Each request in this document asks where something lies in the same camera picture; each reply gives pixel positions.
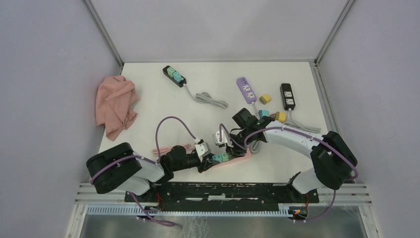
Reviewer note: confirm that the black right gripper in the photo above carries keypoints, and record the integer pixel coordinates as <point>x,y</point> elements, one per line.
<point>236,151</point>

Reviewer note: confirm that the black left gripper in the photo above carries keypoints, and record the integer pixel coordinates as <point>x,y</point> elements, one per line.
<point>207,162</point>

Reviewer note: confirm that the pink power strip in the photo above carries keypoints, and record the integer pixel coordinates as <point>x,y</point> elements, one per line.
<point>233,160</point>

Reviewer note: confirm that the teal charger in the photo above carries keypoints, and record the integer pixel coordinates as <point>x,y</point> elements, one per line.
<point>217,159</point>
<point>170,71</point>

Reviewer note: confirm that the green charger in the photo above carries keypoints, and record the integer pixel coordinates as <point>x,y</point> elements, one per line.
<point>225,157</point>

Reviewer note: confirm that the teal usb charger plug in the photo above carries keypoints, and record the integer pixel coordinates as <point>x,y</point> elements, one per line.
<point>263,113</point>

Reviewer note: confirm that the yellow usb charger plug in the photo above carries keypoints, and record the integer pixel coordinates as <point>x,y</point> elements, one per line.
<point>264,99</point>

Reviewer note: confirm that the purple power strip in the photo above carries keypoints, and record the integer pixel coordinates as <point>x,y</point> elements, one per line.
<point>246,90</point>

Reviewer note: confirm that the black power strip white sockets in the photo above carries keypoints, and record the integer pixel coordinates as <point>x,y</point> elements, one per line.
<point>287,97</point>

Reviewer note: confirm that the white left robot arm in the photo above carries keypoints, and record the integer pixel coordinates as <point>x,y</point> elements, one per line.
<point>121,168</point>

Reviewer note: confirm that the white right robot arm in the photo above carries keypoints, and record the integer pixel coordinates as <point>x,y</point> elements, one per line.
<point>333,161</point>

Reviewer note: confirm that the black power strip far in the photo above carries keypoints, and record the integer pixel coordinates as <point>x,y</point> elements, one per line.
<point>181,84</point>

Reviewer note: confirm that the pink cloth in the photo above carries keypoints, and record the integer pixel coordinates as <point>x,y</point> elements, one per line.
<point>114,99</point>

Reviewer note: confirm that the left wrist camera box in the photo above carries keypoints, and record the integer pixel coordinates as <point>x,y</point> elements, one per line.
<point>202,149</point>

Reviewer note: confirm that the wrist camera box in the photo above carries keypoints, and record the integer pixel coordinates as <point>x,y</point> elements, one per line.
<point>221,139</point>
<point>202,149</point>

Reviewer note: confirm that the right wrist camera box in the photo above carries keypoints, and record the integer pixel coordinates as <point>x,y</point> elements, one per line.
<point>221,139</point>

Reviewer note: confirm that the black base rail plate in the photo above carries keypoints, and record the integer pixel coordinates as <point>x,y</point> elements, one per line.
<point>224,197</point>

